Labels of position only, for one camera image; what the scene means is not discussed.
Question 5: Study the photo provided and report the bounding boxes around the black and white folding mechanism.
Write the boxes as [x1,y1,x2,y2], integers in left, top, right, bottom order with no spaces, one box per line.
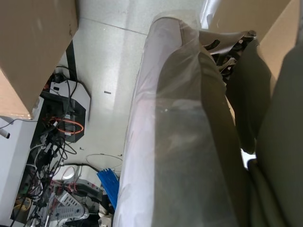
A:
[203,30,259,82]

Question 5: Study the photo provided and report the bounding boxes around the blue plastic strips bundle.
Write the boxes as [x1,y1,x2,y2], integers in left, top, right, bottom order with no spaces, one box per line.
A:
[96,167,119,210]

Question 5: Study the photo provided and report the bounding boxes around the white and black machine base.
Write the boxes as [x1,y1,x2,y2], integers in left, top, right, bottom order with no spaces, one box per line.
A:
[39,65,92,144]

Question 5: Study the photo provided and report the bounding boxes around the large brown cardboard box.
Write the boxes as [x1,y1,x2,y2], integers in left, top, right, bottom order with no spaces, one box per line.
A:
[0,0,80,120]

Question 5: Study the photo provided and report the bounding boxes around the white cabinet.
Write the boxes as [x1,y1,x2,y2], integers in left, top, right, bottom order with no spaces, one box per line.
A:
[0,96,45,227]

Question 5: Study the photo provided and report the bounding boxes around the grey perforated metal bracket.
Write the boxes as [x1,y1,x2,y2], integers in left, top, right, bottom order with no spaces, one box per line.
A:
[50,191,90,222]

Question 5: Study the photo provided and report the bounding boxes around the dark olive cloth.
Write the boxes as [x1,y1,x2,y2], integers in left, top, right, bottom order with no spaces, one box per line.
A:
[155,30,303,227]

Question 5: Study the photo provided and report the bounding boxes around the white roll in clear plastic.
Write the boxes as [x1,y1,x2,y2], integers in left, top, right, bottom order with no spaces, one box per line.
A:
[112,17,239,227]

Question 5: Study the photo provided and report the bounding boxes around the white rounded plastic housing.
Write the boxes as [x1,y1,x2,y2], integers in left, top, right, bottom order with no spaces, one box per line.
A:
[54,165,100,187]

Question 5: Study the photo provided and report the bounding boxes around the tan cardboard box with flap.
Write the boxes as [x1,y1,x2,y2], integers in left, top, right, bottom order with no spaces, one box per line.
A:
[208,0,303,89]

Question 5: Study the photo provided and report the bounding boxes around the orange cable loop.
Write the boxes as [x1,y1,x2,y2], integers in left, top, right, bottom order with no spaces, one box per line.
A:
[48,117,85,135]

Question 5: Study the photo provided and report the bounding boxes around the thin white cable loop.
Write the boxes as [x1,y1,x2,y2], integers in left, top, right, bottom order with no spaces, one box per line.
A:
[86,153,123,171]

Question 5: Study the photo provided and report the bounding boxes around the tangle of black cables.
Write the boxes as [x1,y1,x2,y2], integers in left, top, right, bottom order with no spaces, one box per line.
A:
[14,132,79,227]

